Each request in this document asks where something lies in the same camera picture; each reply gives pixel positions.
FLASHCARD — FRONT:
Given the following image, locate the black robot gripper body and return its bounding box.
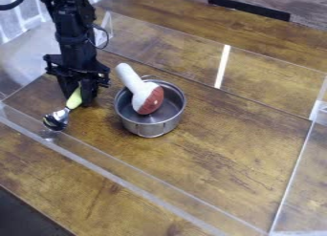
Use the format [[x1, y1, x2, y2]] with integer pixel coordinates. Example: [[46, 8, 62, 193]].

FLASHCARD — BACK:
[[44, 37, 110, 87]]

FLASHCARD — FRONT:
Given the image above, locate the plush mushroom toy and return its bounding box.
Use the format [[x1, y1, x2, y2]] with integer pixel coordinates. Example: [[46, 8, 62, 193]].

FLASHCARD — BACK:
[[115, 63, 164, 115]]

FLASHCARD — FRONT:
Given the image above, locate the black strip on table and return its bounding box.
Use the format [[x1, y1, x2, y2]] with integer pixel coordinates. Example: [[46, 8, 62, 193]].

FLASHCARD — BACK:
[[207, 0, 291, 22]]

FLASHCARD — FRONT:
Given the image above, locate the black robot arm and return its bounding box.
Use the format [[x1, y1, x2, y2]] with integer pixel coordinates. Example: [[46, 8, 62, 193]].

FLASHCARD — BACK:
[[42, 0, 110, 106]]

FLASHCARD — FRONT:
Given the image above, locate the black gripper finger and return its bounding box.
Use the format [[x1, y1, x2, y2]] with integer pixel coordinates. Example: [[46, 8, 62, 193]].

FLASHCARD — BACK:
[[80, 78, 99, 107], [58, 76, 79, 98]]

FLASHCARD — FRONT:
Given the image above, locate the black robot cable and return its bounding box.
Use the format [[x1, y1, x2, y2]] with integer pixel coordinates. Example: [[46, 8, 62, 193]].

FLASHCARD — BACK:
[[0, 0, 110, 51]]

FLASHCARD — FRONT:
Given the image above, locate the clear acrylic triangular bracket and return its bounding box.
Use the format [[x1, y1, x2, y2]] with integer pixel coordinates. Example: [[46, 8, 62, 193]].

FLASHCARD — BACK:
[[94, 11, 114, 49]]

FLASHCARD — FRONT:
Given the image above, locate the clear acrylic enclosure wall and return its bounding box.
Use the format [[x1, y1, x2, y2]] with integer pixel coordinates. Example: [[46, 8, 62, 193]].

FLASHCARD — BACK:
[[0, 102, 327, 236]]

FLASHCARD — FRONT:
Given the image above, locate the small steel pot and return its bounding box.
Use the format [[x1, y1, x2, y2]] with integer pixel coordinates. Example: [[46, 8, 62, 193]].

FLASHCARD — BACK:
[[114, 75, 187, 138]]

